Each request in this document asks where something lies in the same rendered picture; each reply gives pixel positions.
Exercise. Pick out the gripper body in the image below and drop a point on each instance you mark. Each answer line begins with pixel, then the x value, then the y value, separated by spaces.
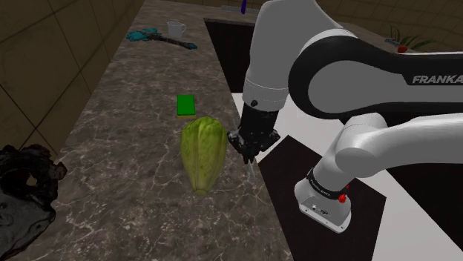
pixel 257 126

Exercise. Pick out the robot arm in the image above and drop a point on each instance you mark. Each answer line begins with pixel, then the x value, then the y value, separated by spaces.
pixel 361 86

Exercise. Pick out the green lettuce head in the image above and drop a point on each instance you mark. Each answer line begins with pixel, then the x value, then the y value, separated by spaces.
pixel 203 152

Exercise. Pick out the green and yellow sponge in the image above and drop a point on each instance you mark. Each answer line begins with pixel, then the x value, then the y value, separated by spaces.
pixel 186 104

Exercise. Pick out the dark sink basin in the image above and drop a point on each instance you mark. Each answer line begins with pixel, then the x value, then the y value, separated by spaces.
pixel 231 50

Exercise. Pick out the purple slender bottle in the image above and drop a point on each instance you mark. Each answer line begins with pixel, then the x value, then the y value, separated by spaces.
pixel 243 6

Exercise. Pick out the white mug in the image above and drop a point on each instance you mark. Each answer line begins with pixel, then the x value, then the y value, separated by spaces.
pixel 175 29

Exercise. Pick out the green plant in red pot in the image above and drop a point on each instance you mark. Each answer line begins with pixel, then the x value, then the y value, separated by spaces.
pixel 407 42

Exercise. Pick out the black lumpy figure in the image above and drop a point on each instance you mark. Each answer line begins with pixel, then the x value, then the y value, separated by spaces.
pixel 21 202

